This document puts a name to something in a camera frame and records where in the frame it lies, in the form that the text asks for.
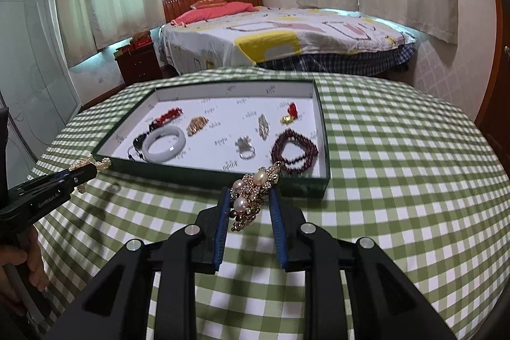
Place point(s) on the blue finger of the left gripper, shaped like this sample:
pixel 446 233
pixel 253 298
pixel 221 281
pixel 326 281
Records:
pixel 65 174

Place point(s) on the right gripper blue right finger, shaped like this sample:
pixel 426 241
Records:
pixel 279 235

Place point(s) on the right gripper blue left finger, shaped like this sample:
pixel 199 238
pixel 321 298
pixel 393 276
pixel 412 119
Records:
pixel 223 209

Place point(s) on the gold pearl cluster brooch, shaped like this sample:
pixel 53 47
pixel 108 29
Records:
pixel 250 193

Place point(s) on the dark red bead mala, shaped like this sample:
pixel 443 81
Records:
pixel 294 153

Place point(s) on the silver rhinestone brooch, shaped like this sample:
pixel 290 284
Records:
pixel 264 128

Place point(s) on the white jade bangle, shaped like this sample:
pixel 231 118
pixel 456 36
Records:
pixel 163 144

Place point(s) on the red knot gold ornament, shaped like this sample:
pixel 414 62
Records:
pixel 291 116

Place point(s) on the red tassel gold charm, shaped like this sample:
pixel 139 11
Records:
pixel 165 118

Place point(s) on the green jewelry tray box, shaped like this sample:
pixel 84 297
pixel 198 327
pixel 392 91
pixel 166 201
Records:
pixel 220 122

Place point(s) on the person's left hand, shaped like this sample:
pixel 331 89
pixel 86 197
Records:
pixel 28 253

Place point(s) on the frosted glass wardrobe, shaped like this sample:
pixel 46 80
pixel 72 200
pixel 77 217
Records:
pixel 34 87

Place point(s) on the dark wooden nightstand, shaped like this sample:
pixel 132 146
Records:
pixel 139 65

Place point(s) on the green checkered tablecloth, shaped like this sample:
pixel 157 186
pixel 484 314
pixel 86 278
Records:
pixel 407 169

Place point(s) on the red items on nightstand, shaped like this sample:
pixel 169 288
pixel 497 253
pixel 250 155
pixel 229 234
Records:
pixel 139 40

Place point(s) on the bed with patterned sheet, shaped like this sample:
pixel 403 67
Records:
pixel 288 39

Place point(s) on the pink pillow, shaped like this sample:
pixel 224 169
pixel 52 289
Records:
pixel 206 14

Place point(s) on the orange small cushion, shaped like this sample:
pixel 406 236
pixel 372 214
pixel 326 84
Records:
pixel 205 4

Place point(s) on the wooden door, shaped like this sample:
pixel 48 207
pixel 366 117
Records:
pixel 493 116

